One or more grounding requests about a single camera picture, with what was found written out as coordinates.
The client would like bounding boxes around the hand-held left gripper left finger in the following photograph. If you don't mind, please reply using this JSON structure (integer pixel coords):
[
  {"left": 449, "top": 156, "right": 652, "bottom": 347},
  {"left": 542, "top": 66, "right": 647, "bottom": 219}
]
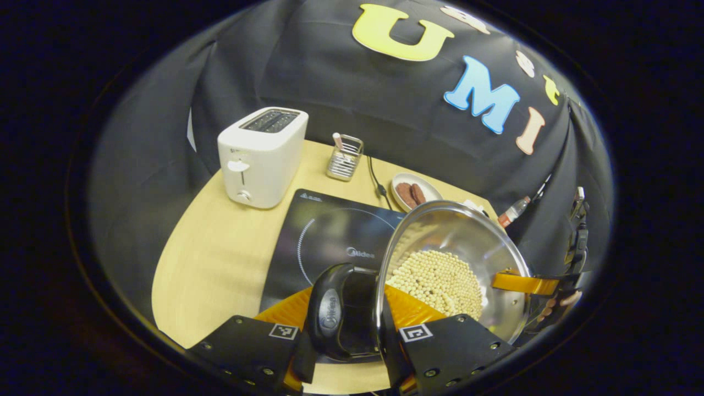
[{"left": 187, "top": 286, "right": 320, "bottom": 394}]

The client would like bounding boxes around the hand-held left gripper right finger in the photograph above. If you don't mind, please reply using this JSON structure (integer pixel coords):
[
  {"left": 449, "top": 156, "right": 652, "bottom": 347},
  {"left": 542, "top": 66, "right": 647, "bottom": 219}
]
[{"left": 379, "top": 283, "right": 515, "bottom": 394}]

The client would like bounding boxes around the stainless steel pot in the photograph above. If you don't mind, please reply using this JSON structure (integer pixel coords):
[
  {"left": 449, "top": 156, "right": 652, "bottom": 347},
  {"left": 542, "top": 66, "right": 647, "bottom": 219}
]
[{"left": 305, "top": 200, "right": 531, "bottom": 364}]

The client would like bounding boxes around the black induction cooktop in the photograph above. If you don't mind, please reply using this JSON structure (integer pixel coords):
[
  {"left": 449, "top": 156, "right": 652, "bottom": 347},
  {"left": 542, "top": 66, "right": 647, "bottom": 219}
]
[{"left": 260, "top": 189, "right": 408, "bottom": 314}]

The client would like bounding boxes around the heap of soybeans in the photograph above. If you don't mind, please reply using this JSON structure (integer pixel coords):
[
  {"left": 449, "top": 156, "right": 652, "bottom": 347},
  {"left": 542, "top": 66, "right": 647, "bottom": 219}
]
[{"left": 387, "top": 250, "right": 483, "bottom": 320}]

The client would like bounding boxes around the clear plastic bottle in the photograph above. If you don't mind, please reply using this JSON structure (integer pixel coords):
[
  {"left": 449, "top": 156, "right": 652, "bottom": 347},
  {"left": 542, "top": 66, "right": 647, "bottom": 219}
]
[{"left": 498, "top": 196, "right": 532, "bottom": 228}]

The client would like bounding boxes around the white round plate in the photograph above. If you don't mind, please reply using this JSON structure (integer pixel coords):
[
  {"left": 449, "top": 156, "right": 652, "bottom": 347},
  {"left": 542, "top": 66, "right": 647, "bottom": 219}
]
[{"left": 391, "top": 173, "right": 443, "bottom": 213}]

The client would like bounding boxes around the white toaster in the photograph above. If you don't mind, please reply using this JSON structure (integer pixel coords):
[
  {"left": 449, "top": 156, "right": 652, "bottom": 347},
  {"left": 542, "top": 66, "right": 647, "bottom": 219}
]
[{"left": 217, "top": 107, "right": 309, "bottom": 209}]

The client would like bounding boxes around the black power cable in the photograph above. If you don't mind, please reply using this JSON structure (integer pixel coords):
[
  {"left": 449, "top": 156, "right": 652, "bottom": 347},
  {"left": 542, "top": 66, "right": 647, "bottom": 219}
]
[{"left": 367, "top": 156, "right": 392, "bottom": 210}]

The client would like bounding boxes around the wire mesh utensil holder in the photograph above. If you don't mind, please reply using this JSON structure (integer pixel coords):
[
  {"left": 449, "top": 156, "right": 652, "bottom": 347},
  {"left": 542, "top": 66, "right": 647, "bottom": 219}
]
[{"left": 327, "top": 134, "right": 364, "bottom": 182}]

